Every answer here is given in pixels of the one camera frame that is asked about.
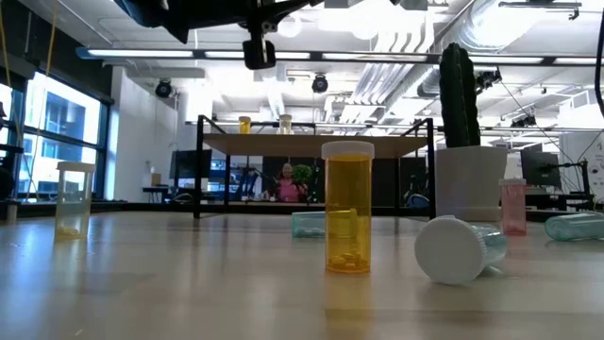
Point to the black monitor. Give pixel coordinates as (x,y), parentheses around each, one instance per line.
(189,164)
(540,167)

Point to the silver ventilation duct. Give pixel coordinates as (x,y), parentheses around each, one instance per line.
(486,23)

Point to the long ceiling light bar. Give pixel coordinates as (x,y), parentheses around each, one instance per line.
(141,53)

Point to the green potted plant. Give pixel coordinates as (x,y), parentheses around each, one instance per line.
(302,174)

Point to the pale yellow medicine bottle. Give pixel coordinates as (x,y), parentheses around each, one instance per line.
(73,208)
(285,125)

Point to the black ceiling spotlight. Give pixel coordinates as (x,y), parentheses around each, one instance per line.
(163,89)
(320,83)

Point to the green cactus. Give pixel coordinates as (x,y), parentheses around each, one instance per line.
(455,94)

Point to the black desk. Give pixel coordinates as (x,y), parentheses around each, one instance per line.
(557,200)

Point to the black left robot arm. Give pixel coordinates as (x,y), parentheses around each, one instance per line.
(156,14)

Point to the clear vial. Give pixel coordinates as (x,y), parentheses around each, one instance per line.
(448,250)

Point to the black ceiling camera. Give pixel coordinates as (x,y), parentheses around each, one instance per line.
(488,78)

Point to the small cardboard box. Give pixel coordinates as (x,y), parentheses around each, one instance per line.
(156,179)

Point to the pink medicine bottle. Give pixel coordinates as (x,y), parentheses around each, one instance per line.
(513,208)

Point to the person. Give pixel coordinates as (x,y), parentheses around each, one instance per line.
(286,189)

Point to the wooden shelf with black legs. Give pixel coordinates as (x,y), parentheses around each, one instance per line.
(307,145)

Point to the white plant pot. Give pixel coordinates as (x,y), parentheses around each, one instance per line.
(469,184)

